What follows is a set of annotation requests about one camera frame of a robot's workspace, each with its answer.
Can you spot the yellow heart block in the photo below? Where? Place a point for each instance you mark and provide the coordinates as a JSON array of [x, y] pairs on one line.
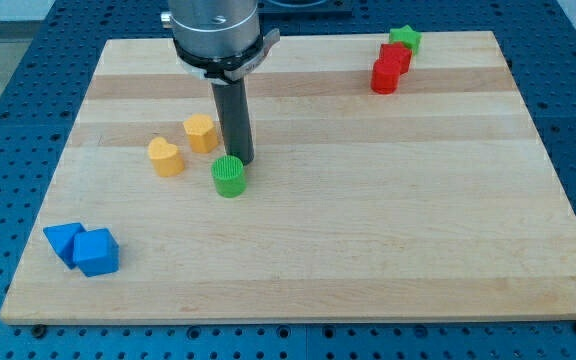
[[165, 157]]

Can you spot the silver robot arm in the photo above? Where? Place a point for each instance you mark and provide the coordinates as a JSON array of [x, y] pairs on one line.
[[218, 40]]

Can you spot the green cylinder block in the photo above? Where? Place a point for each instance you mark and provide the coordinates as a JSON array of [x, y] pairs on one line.
[[228, 176]]

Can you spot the yellow pentagon block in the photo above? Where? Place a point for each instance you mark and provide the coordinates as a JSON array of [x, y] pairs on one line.
[[201, 133]]

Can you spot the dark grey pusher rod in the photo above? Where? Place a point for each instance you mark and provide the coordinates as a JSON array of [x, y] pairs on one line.
[[232, 109]]

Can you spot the red cylinder block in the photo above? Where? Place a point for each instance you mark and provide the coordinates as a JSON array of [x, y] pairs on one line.
[[385, 76]]

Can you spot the green star block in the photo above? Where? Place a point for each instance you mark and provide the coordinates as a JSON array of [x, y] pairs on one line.
[[406, 35]]

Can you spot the red cube block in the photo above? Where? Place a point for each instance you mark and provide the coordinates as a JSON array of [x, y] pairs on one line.
[[396, 54]]

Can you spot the blue cube block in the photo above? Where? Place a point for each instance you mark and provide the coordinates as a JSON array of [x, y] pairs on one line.
[[96, 252]]

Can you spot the blue triangle block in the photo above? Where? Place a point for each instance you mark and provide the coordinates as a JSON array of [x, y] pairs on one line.
[[61, 238]]

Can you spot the wooden board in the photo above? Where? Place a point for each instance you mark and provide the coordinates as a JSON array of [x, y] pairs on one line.
[[437, 203]]

